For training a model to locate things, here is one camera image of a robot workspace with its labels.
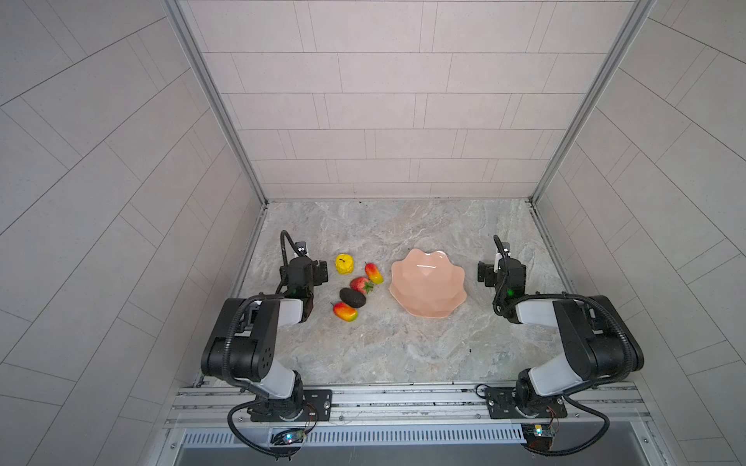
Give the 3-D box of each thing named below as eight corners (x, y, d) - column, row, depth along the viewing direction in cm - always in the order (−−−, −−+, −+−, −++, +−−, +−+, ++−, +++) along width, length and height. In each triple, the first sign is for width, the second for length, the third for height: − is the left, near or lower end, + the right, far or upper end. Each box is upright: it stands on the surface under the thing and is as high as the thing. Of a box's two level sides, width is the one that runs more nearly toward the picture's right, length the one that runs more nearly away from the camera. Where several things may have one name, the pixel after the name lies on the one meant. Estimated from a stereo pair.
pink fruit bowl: (390, 318, 88) (390, 312, 84) (389, 257, 102) (390, 249, 98) (467, 319, 88) (471, 312, 84) (456, 257, 102) (459, 250, 98)
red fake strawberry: (350, 287, 93) (349, 282, 91) (355, 278, 95) (355, 273, 93) (368, 295, 92) (368, 290, 89) (373, 286, 94) (373, 281, 91)
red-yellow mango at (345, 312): (332, 312, 89) (331, 308, 86) (340, 303, 91) (338, 298, 88) (352, 325, 86) (351, 321, 84) (359, 315, 88) (358, 310, 86)
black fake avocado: (338, 299, 91) (337, 295, 89) (344, 289, 93) (343, 285, 91) (361, 310, 89) (361, 306, 86) (367, 299, 91) (367, 295, 89)
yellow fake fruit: (337, 277, 96) (334, 267, 92) (338, 263, 100) (336, 253, 95) (352, 277, 96) (351, 267, 92) (354, 263, 100) (352, 253, 95)
